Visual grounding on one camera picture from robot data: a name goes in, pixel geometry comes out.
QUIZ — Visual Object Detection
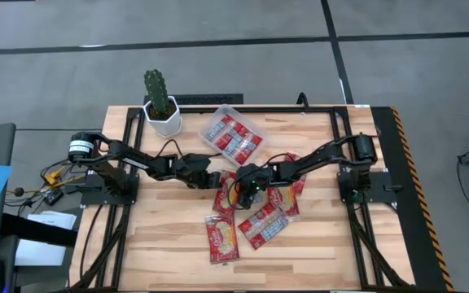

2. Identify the black curved table clamp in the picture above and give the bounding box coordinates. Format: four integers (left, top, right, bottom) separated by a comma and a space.
296, 91, 311, 112

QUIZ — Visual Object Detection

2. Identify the black flat bar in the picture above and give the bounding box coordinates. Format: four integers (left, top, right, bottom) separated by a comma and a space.
0, 213, 79, 248

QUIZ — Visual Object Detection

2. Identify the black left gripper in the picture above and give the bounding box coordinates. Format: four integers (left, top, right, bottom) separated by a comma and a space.
173, 153, 222, 190

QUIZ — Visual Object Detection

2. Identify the black yellow hazard strip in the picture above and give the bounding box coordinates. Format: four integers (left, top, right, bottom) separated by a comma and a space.
370, 106, 456, 293

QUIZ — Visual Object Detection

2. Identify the black aluminium frame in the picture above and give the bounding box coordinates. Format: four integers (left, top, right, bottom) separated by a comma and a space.
68, 104, 417, 292

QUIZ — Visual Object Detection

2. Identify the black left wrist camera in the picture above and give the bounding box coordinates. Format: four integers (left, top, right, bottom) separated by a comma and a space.
183, 153, 211, 167

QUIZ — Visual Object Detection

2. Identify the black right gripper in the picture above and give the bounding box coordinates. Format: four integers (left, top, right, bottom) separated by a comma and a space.
234, 163, 275, 209

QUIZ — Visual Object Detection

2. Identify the clear plastic bin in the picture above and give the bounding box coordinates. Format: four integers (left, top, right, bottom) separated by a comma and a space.
199, 104, 270, 168

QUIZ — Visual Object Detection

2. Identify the yellow cable connector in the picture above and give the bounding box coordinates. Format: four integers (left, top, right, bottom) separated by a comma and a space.
43, 168, 63, 186

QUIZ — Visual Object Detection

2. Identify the white paper sheet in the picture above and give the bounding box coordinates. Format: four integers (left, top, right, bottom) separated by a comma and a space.
14, 210, 78, 268

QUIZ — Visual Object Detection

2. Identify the small black box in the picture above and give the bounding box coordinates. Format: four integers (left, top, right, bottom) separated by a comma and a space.
42, 189, 65, 207

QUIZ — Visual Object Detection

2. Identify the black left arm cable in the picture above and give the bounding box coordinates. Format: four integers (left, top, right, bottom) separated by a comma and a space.
155, 138, 185, 160

